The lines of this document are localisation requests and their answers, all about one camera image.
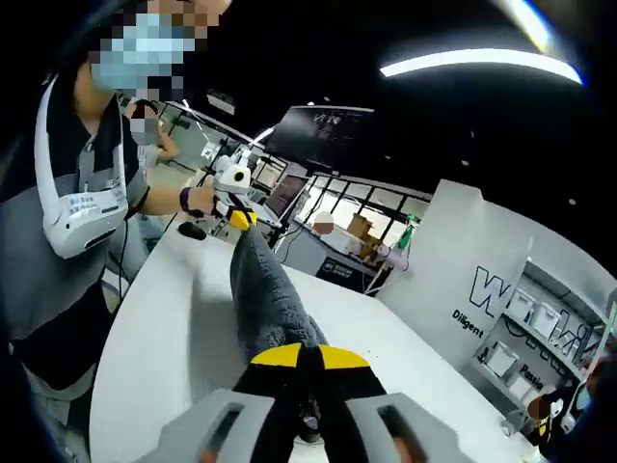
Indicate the white wearable neck device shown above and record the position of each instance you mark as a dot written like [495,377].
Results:
[77,226]

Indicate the black counter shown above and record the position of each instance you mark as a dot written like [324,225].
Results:
[308,255]

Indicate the person's neck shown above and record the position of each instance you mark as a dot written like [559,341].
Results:
[91,113]

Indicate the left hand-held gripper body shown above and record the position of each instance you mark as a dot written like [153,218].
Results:
[233,177]

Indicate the small black oval device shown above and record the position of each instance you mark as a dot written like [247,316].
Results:
[193,230]

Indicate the dark wall screen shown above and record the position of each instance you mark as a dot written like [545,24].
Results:
[320,135]

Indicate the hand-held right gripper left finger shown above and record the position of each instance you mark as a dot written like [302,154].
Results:
[260,410]

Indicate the white storage bin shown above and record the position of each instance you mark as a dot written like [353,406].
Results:
[501,359]
[548,318]

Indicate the green hanging item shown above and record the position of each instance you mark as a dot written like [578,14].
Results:
[407,236]

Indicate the computer monitor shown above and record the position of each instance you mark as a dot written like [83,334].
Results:
[287,200]

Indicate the grey towel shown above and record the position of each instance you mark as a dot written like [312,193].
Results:
[270,299]

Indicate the ceiling projector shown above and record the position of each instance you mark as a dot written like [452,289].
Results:
[221,102]

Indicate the purple rolled mat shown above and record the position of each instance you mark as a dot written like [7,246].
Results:
[393,257]

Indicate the dark wristband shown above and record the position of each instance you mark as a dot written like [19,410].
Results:
[187,201]

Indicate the person's left hand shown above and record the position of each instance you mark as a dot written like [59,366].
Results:
[206,195]

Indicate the ceiling light strip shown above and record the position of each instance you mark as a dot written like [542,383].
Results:
[482,62]

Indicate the brown cardboard box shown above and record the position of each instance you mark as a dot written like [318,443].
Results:
[363,225]
[370,247]

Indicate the metal storage shelf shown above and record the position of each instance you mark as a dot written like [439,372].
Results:
[540,328]

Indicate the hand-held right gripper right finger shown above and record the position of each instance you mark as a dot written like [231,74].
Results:
[356,410]

